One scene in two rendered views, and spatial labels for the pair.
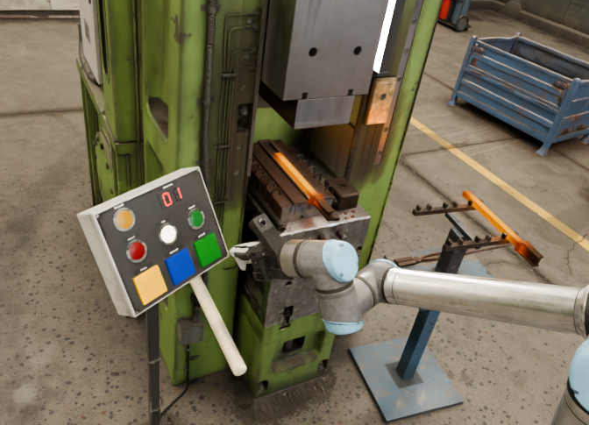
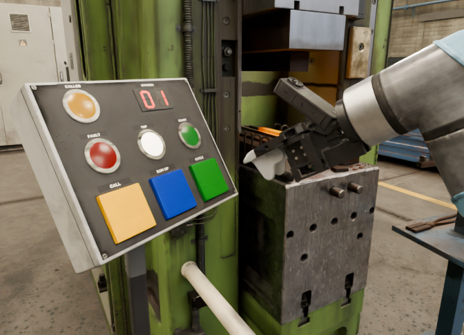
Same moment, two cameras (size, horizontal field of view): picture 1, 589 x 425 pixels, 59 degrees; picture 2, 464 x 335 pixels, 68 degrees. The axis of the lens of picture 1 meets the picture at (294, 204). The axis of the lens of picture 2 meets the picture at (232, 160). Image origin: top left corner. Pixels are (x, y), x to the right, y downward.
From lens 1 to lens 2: 0.87 m
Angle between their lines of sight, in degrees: 19
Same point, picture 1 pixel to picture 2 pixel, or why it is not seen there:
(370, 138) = not seen: hidden behind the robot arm
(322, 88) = not seen: outside the picture
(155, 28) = (129, 9)
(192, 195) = (181, 107)
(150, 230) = (124, 132)
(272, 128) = (248, 119)
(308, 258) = (411, 72)
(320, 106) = (313, 22)
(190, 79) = not seen: outside the picture
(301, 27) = not seen: outside the picture
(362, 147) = not seen: hidden behind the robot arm
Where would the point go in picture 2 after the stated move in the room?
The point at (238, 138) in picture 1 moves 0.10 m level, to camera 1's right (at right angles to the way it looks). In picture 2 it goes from (225, 83) to (260, 83)
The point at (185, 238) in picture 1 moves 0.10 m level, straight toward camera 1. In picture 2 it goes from (177, 157) to (180, 173)
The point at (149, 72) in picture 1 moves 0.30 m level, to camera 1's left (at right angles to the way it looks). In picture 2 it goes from (126, 56) to (41, 56)
